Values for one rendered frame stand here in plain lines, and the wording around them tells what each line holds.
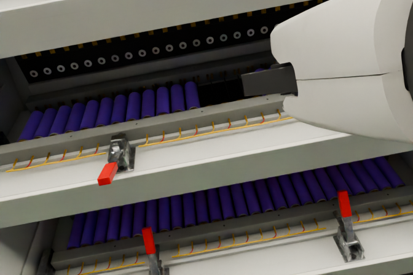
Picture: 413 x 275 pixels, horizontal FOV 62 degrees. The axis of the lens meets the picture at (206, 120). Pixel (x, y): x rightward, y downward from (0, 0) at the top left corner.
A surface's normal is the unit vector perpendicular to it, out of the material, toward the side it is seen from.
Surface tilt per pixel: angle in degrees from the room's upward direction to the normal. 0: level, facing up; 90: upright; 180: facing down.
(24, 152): 107
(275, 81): 84
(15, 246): 90
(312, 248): 17
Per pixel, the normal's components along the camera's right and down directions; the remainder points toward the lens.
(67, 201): 0.11, 0.59
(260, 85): -0.85, 0.22
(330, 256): -0.15, -0.78
